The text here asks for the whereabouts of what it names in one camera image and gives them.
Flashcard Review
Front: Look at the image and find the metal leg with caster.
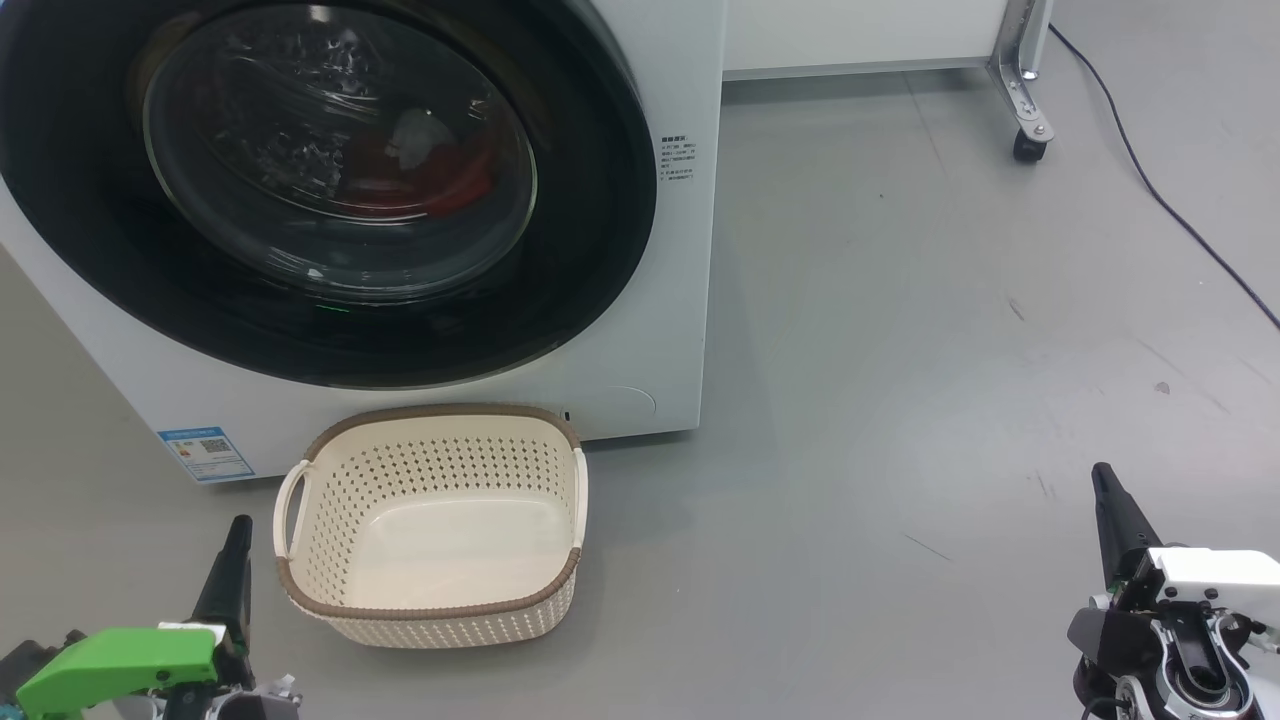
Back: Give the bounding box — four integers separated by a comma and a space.
988, 0, 1056, 164

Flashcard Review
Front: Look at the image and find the red shirt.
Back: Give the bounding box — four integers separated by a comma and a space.
340, 105, 501, 219

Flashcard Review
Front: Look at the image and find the round glass washer door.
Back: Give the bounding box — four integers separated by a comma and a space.
0, 0, 658, 391

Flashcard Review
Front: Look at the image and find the white front-load washing machine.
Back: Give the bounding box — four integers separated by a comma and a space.
0, 0, 726, 486

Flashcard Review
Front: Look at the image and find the black floor cable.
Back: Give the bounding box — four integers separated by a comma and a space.
1047, 22, 1280, 331

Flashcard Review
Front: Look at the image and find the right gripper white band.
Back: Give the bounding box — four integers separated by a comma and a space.
1065, 461, 1280, 720

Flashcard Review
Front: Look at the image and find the stainless steel washing machine drum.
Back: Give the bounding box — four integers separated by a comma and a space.
145, 5, 536, 301

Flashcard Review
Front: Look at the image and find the cream perforated laundry basket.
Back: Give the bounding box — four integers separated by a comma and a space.
273, 403, 589, 651

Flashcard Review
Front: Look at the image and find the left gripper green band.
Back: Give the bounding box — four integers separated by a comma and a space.
15, 515, 303, 720

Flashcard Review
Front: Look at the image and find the blue energy label sticker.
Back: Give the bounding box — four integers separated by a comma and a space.
157, 428, 256, 484

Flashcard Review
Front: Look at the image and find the small grey text label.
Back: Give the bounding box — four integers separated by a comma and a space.
660, 133, 699, 187

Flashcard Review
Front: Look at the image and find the white cabinet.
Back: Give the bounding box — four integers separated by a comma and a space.
722, 0, 1011, 81

